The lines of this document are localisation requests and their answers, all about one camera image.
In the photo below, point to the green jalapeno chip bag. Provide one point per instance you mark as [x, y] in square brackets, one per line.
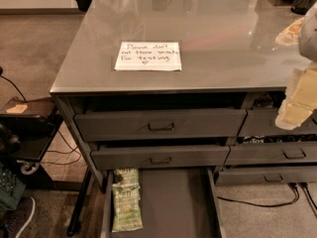
[127, 211]

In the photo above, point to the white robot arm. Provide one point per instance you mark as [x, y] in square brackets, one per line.
[303, 33]

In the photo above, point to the snack bags in top drawer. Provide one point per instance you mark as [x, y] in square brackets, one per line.
[270, 99]

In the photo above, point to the doritos bag in drawer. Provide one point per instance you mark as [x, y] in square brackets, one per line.
[277, 139]

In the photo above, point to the top right grey drawer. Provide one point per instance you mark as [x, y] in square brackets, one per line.
[261, 122]

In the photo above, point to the grey drawer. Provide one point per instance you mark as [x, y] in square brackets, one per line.
[159, 157]
[267, 175]
[273, 153]
[261, 122]
[159, 124]

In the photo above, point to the middle right grey drawer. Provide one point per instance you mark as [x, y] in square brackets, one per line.
[273, 153]

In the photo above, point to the bottom right grey drawer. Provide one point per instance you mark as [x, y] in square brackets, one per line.
[267, 175]

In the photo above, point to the top left grey drawer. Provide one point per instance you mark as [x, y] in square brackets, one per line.
[159, 124]

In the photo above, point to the grey drawer cabinet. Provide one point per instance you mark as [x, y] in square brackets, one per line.
[229, 56]

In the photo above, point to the bottom left open drawer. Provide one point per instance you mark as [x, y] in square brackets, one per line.
[175, 203]

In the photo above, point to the green chip bag behind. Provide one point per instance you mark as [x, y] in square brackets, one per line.
[126, 176]

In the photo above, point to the middle left grey drawer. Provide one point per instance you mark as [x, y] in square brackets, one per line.
[159, 157]

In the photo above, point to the white handwritten paper note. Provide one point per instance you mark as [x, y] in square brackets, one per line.
[148, 56]

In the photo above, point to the black table leg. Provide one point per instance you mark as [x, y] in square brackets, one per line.
[74, 224]

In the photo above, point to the black side cart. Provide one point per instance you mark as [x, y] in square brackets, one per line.
[28, 128]

